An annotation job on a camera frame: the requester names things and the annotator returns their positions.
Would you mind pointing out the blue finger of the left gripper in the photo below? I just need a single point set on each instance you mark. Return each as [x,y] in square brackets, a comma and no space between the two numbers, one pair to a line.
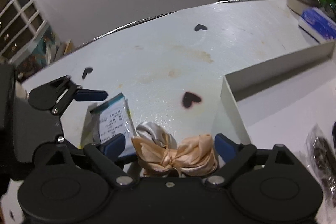
[86,95]

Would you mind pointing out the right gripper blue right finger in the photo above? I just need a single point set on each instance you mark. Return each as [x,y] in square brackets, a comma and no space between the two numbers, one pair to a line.
[236,158]

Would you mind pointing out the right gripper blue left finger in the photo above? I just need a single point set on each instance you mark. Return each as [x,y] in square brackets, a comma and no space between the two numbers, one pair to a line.
[108,161]

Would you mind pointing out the peach satin bow scrunchie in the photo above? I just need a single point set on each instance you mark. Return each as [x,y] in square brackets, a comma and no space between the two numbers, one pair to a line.
[159,154]

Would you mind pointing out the bag of dark hair ties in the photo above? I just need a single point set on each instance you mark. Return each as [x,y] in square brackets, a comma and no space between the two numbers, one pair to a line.
[319,158]

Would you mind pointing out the black hair scrunchie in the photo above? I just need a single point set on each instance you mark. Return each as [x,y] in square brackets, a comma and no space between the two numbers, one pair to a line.
[334,133]

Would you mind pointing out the white teal labelled packet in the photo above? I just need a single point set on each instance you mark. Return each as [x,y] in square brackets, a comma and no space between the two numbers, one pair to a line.
[103,122]

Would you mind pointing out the white shallow cardboard box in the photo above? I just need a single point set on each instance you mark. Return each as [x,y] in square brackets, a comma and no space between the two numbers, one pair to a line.
[280,100]

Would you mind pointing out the white plastic drawer unit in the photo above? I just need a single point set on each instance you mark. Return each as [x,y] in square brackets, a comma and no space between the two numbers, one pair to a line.
[22,27]

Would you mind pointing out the blue tissue pack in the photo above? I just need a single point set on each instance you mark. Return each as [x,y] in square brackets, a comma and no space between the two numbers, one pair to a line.
[318,25]

